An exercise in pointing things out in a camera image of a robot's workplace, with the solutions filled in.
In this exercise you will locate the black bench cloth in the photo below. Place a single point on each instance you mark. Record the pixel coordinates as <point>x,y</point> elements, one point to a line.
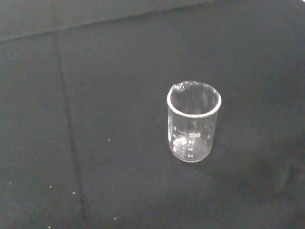
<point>95,119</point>

